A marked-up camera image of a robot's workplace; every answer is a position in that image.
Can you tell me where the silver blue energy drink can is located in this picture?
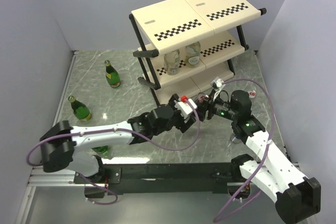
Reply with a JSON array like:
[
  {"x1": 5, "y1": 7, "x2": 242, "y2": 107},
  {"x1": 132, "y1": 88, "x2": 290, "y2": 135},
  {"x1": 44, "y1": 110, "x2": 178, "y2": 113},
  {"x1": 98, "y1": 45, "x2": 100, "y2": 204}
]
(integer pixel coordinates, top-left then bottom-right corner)
[{"x1": 195, "y1": 92, "x2": 209, "y2": 104}]

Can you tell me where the clear Chang soda water bottle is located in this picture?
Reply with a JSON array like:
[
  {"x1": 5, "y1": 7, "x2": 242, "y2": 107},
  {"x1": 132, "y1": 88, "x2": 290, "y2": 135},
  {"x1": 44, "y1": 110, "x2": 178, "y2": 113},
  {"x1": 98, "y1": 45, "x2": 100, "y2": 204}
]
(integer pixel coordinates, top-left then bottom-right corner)
[{"x1": 164, "y1": 50, "x2": 180, "y2": 75}]

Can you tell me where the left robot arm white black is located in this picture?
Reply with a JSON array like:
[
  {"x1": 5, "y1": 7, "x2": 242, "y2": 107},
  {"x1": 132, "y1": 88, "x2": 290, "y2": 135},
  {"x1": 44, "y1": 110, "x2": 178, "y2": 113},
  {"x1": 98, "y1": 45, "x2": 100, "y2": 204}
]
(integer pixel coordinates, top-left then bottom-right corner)
[{"x1": 40, "y1": 95, "x2": 201, "y2": 183}]

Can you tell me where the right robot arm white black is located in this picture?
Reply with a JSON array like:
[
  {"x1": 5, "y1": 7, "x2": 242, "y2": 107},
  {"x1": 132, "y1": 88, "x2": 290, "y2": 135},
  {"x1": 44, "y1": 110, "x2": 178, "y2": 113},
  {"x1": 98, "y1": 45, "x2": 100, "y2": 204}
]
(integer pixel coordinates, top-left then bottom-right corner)
[{"x1": 203, "y1": 90, "x2": 321, "y2": 223}]

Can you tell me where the energy drink can lying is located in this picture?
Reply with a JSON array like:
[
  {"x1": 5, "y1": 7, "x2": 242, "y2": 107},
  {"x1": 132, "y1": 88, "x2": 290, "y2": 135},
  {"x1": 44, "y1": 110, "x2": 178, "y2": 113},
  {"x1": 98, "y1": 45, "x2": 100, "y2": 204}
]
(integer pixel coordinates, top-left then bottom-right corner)
[{"x1": 229, "y1": 133, "x2": 241, "y2": 144}]

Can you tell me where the energy drink can far right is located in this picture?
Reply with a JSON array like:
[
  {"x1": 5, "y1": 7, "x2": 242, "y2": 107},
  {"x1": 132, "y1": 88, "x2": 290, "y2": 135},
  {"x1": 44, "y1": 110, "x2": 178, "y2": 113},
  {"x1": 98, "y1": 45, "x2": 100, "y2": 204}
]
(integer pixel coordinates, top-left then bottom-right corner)
[{"x1": 248, "y1": 90, "x2": 256, "y2": 99}]

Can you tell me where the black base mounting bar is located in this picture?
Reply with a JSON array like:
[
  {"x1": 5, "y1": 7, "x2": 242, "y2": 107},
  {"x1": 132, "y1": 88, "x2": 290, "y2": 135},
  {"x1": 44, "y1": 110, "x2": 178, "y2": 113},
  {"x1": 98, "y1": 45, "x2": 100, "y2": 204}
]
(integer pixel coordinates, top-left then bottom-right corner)
[{"x1": 73, "y1": 162, "x2": 263, "y2": 201}]

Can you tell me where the green glass bottle far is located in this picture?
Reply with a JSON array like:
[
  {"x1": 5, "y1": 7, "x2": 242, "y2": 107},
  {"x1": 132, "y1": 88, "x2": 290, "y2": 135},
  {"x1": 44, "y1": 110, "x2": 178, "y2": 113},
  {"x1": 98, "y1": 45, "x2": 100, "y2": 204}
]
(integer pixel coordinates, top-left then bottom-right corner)
[{"x1": 104, "y1": 60, "x2": 121, "y2": 88}]

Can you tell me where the green glass bottle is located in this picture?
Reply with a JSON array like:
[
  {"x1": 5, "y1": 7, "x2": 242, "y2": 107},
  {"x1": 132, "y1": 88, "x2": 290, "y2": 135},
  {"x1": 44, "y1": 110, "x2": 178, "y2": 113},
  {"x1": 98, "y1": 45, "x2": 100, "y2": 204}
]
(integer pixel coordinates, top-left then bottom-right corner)
[
  {"x1": 104, "y1": 60, "x2": 121, "y2": 88},
  {"x1": 92, "y1": 146, "x2": 109, "y2": 155},
  {"x1": 68, "y1": 95, "x2": 91, "y2": 121}
]

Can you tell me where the green glass bottle near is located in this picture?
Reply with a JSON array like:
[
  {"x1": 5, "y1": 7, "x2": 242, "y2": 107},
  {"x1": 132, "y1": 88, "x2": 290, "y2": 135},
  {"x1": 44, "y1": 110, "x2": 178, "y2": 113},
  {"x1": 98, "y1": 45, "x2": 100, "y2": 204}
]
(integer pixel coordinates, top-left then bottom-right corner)
[{"x1": 92, "y1": 146, "x2": 109, "y2": 155}]

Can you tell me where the green glass bottle middle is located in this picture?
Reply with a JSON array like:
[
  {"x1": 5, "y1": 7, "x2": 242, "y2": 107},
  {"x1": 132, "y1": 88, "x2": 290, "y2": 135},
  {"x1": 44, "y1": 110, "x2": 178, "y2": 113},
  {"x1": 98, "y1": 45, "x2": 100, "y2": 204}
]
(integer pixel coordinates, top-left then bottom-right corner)
[{"x1": 68, "y1": 95, "x2": 91, "y2": 121}]

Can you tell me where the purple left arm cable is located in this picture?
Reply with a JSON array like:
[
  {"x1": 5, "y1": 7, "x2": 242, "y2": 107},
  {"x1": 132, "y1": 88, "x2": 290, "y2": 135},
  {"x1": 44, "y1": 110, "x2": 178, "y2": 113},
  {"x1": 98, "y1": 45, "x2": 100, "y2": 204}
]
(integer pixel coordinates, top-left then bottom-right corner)
[{"x1": 26, "y1": 98, "x2": 202, "y2": 167}]

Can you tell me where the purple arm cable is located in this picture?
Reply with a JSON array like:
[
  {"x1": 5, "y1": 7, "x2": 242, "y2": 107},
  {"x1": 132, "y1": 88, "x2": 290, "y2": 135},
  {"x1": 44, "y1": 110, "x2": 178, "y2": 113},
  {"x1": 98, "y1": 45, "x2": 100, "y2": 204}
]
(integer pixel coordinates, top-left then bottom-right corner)
[
  {"x1": 26, "y1": 98, "x2": 202, "y2": 167},
  {"x1": 213, "y1": 78, "x2": 276, "y2": 222}
]

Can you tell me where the beige two-tier shelf black frame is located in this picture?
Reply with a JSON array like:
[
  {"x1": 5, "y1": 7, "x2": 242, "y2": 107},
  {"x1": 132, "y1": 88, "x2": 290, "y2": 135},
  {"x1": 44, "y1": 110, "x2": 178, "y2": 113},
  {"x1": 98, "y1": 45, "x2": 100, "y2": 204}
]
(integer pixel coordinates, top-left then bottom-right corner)
[{"x1": 129, "y1": 0, "x2": 266, "y2": 104}]

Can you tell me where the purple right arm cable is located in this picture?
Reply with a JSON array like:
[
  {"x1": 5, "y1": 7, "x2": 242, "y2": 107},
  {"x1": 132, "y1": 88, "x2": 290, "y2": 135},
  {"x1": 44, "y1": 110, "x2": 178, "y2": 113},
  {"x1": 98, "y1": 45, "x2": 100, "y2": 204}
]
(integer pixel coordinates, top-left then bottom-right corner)
[{"x1": 213, "y1": 78, "x2": 276, "y2": 222}]

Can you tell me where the aluminium rail frame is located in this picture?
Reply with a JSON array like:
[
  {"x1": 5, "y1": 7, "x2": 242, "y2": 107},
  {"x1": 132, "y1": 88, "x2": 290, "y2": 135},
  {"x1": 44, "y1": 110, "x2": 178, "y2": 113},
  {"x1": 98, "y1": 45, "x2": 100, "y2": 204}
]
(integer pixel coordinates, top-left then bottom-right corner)
[{"x1": 14, "y1": 50, "x2": 316, "y2": 224}]

